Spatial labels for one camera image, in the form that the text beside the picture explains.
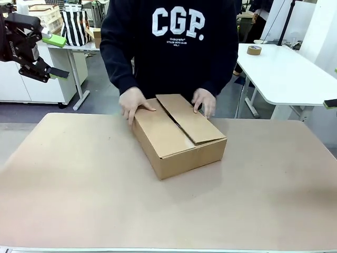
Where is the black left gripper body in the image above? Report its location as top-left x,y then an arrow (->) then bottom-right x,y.
0,18 -> 39,65

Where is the brown cardboard shipping box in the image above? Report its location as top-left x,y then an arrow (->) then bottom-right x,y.
131,93 -> 228,181

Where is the person's left forearm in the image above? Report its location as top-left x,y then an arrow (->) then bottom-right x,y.
201,44 -> 239,98

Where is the person's right forearm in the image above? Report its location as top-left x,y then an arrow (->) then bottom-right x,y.
101,47 -> 140,96

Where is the small cardboard box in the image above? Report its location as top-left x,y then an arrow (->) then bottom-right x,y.
85,27 -> 102,49

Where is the person's right hand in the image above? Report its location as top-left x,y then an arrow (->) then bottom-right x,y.
118,86 -> 157,127

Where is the person's left hand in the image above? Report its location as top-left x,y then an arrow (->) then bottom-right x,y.
191,88 -> 217,120

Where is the cream plastic crate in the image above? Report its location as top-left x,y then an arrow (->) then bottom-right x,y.
27,4 -> 64,34

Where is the black white striped bag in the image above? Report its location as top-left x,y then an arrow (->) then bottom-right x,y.
60,6 -> 92,47

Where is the white desk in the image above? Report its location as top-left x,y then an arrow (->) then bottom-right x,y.
43,39 -> 105,111
236,43 -> 337,121

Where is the white cabinet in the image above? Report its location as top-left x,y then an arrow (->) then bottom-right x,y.
0,43 -> 89,106

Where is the white partition panel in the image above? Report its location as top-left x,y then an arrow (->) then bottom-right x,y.
300,0 -> 337,77

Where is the black stand pole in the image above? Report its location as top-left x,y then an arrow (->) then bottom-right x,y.
278,0 -> 296,47

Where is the brown packing tape roll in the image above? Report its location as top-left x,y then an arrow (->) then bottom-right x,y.
246,45 -> 262,56

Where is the person in dark trousers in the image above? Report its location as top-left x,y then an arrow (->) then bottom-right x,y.
247,0 -> 274,44

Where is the person in navy hoodie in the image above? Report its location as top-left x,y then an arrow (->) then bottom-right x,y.
100,0 -> 239,100

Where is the brown table mat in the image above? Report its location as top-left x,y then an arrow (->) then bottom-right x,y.
0,112 -> 337,251

